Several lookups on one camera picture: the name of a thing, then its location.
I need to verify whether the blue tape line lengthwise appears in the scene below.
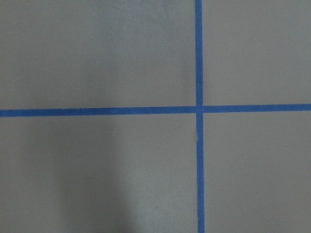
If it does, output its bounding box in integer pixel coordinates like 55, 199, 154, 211
195, 0, 205, 233

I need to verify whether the blue tape line crosswise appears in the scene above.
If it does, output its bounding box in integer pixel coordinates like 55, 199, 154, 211
0, 104, 311, 117

